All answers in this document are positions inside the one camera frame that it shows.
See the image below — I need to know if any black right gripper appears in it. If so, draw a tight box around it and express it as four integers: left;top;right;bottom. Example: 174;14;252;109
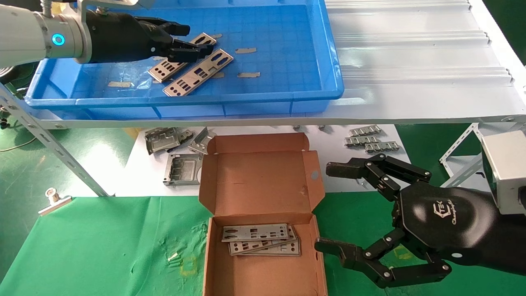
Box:
314;154;526;288

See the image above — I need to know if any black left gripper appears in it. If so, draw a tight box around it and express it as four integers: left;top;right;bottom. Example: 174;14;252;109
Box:
84;10;214;65

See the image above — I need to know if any silver IO shield plate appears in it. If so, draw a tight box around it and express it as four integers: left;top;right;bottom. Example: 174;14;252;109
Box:
163;49;234;97
228;225;297;256
148;32;217;82
221;223;290;243
236;238;301;257

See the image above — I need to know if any blue plastic tray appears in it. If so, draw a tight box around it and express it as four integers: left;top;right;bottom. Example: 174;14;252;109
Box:
24;0;345;120

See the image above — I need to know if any brown cardboard box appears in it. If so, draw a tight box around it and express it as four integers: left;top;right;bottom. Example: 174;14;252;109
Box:
198;132;328;296

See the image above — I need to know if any ridged grey metal strip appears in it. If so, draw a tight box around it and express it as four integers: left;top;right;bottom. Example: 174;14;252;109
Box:
344;136;381;147
364;141;401;153
348;125;381;136

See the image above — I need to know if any white board sheet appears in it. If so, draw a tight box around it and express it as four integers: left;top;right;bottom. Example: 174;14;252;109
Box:
115;125;411;198

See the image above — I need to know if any bent grey metal plate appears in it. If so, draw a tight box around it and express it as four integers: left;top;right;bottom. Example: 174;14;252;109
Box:
188;127;217;155

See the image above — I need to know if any white metal shelf board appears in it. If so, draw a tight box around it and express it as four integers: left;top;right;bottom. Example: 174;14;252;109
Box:
12;0;526;130

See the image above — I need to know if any silver binder clip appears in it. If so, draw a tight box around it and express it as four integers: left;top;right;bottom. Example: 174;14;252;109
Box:
38;188;72;216

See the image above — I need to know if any green table cloth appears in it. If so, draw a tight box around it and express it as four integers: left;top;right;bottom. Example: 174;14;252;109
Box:
0;191;526;296

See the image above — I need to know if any grey sheet metal frame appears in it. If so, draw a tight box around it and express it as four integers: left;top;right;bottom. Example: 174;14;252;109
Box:
163;153;203;187
145;127;181;155

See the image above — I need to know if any white perforated rack post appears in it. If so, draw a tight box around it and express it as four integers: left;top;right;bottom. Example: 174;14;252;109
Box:
439;123;483;165
0;82;112;198
442;158;487;189

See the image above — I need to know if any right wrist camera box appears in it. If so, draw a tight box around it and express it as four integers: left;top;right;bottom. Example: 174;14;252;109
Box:
480;130;526;216

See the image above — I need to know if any grey floor cable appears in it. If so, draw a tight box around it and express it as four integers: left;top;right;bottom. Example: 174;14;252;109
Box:
0;137;38;153

